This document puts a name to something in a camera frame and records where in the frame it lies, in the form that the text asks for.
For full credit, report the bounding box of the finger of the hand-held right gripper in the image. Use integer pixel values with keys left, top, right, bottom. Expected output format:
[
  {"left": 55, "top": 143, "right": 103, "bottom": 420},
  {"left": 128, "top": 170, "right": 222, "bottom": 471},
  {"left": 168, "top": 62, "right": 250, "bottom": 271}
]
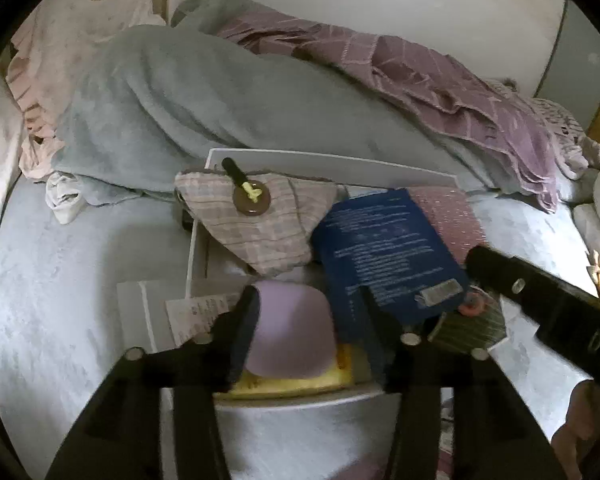
[{"left": 465, "top": 245, "right": 557, "bottom": 322}]

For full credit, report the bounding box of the silver laptop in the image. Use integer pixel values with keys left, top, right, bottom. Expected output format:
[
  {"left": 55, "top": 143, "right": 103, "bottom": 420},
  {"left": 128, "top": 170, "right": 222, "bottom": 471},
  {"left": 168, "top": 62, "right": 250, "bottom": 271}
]
[{"left": 532, "top": 0, "right": 600, "bottom": 136}]

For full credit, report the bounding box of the dark green striped pouch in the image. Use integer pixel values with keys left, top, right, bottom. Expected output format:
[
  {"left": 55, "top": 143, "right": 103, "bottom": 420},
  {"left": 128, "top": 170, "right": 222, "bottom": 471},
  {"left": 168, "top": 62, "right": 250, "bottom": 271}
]
[{"left": 427, "top": 292, "right": 506, "bottom": 353}]

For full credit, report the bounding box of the purple striped quilt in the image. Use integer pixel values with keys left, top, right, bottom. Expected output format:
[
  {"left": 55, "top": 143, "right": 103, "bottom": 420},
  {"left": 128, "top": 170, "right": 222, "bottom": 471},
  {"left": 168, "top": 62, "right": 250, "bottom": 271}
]
[{"left": 215, "top": 10, "right": 561, "bottom": 213}]

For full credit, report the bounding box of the patterned white garment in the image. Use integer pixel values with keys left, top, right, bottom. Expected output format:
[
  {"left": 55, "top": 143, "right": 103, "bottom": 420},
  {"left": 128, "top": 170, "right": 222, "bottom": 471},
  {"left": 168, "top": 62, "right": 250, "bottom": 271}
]
[{"left": 490, "top": 77, "right": 600, "bottom": 181}]

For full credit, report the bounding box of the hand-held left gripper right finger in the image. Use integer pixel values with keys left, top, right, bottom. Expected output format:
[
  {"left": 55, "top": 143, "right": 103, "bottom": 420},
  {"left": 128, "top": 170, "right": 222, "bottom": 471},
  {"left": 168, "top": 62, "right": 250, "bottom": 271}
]
[{"left": 361, "top": 286, "right": 568, "bottom": 480}]

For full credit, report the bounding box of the white shallow box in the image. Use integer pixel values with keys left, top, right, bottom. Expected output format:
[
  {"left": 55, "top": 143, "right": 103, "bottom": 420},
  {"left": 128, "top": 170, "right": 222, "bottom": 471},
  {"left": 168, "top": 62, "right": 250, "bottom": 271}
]
[{"left": 184, "top": 147, "right": 460, "bottom": 408}]

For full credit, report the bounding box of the pink bubble wrap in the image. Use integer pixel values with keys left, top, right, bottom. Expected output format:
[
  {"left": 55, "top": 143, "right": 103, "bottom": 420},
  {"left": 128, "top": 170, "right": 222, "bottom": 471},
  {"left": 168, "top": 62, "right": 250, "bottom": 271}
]
[{"left": 407, "top": 186, "right": 491, "bottom": 266}]

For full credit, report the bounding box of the clear zip bag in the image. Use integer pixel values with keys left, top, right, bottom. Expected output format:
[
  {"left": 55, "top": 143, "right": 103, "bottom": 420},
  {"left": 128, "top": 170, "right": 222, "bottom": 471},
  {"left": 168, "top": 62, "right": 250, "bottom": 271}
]
[{"left": 116, "top": 280, "right": 191, "bottom": 353}]

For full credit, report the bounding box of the pink ruffled pillow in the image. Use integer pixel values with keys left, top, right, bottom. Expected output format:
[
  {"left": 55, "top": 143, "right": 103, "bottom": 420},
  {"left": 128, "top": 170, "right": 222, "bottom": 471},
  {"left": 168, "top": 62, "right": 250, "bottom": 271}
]
[{"left": 5, "top": 0, "right": 166, "bottom": 181}]

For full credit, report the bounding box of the person's right hand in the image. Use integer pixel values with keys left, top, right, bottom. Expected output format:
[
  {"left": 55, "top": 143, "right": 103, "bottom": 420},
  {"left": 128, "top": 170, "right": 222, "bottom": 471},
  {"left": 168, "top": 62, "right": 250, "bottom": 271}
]
[{"left": 550, "top": 380, "right": 600, "bottom": 480}]

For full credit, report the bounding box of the lilac soft sponge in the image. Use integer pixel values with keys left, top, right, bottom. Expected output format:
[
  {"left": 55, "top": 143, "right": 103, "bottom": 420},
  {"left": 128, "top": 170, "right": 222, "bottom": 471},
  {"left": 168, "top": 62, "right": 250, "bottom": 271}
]
[{"left": 242, "top": 280, "right": 338, "bottom": 381}]

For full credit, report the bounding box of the light blue fleece bedsheet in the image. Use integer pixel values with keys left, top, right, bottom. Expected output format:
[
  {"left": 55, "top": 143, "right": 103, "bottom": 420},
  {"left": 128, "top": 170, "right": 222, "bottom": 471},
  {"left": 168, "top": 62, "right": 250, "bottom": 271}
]
[{"left": 0, "top": 175, "right": 600, "bottom": 480}]

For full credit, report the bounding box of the white printed paper leaflet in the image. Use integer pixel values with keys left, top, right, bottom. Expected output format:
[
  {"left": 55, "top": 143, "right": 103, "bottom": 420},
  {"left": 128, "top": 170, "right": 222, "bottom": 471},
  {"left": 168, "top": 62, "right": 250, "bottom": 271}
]
[{"left": 166, "top": 292, "right": 241, "bottom": 348}]

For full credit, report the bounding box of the white crumpled cloth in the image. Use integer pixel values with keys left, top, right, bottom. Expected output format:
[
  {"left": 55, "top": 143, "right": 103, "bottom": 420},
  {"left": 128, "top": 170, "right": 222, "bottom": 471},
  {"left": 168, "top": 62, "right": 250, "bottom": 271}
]
[{"left": 45, "top": 170, "right": 86, "bottom": 225}]

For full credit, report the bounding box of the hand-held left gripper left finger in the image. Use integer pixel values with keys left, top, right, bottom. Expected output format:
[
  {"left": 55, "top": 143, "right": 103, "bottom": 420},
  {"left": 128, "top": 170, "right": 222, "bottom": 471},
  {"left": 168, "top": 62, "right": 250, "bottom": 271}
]
[{"left": 45, "top": 285, "right": 261, "bottom": 480}]

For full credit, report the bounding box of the blue plastic packet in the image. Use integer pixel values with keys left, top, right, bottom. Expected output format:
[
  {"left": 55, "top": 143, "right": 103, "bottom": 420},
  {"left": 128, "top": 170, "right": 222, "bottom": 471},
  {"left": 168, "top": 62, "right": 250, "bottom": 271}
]
[{"left": 311, "top": 187, "right": 472, "bottom": 343}]

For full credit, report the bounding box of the yellow plastic packet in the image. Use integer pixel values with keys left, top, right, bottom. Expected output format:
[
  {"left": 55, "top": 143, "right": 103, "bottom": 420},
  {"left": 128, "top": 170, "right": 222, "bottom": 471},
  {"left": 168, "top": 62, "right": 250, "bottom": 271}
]
[{"left": 227, "top": 342, "right": 356, "bottom": 401}]

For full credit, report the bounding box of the plaid fabric pouch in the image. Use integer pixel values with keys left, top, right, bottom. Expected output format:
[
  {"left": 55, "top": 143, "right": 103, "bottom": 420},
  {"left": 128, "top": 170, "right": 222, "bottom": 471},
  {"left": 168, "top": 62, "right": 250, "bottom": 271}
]
[{"left": 174, "top": 166, "right": 338, "bottom": 277}]

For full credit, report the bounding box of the grey-green fleece blanket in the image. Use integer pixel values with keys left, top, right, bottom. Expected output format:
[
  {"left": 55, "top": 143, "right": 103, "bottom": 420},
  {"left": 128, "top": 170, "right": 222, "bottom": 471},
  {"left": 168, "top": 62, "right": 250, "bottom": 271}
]
[{"left": 50, "top": 0, "right": 531, "bottom": 208}]

